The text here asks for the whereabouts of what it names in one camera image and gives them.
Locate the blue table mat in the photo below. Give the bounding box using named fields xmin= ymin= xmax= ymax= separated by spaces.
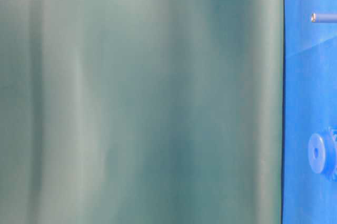
xmin=282 ymin=0 xmax=336 ymax=223

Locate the small blue plastic gear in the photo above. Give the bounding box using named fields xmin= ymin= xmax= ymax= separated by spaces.
xmin=308 ymin=127 xmax=336 ymax=180

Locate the blue cylindrical shaft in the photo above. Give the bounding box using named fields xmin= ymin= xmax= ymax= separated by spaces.
xmin=311 ymin=13 xmax=337 ymax=23

